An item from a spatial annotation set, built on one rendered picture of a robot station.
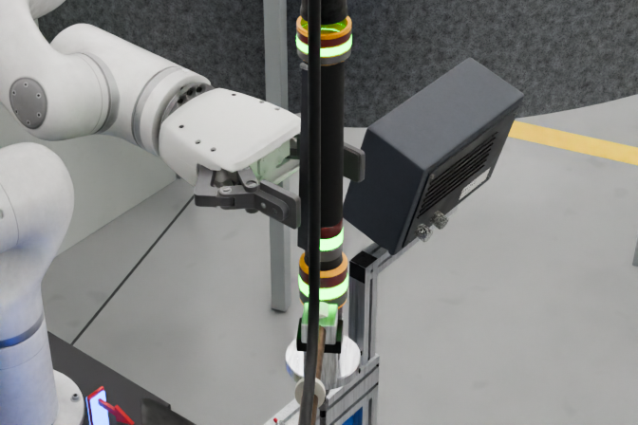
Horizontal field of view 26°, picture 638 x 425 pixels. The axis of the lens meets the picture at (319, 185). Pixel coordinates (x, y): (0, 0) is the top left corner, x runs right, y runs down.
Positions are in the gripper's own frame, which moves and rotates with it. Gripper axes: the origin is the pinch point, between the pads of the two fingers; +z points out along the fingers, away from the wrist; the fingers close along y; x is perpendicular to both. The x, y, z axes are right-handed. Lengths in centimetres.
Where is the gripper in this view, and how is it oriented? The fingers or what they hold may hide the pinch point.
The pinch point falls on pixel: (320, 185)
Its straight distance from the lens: 117.2
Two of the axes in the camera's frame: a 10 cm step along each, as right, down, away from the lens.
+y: -6.4, 4.5, -6.2
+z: 7.7, 3.8, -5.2
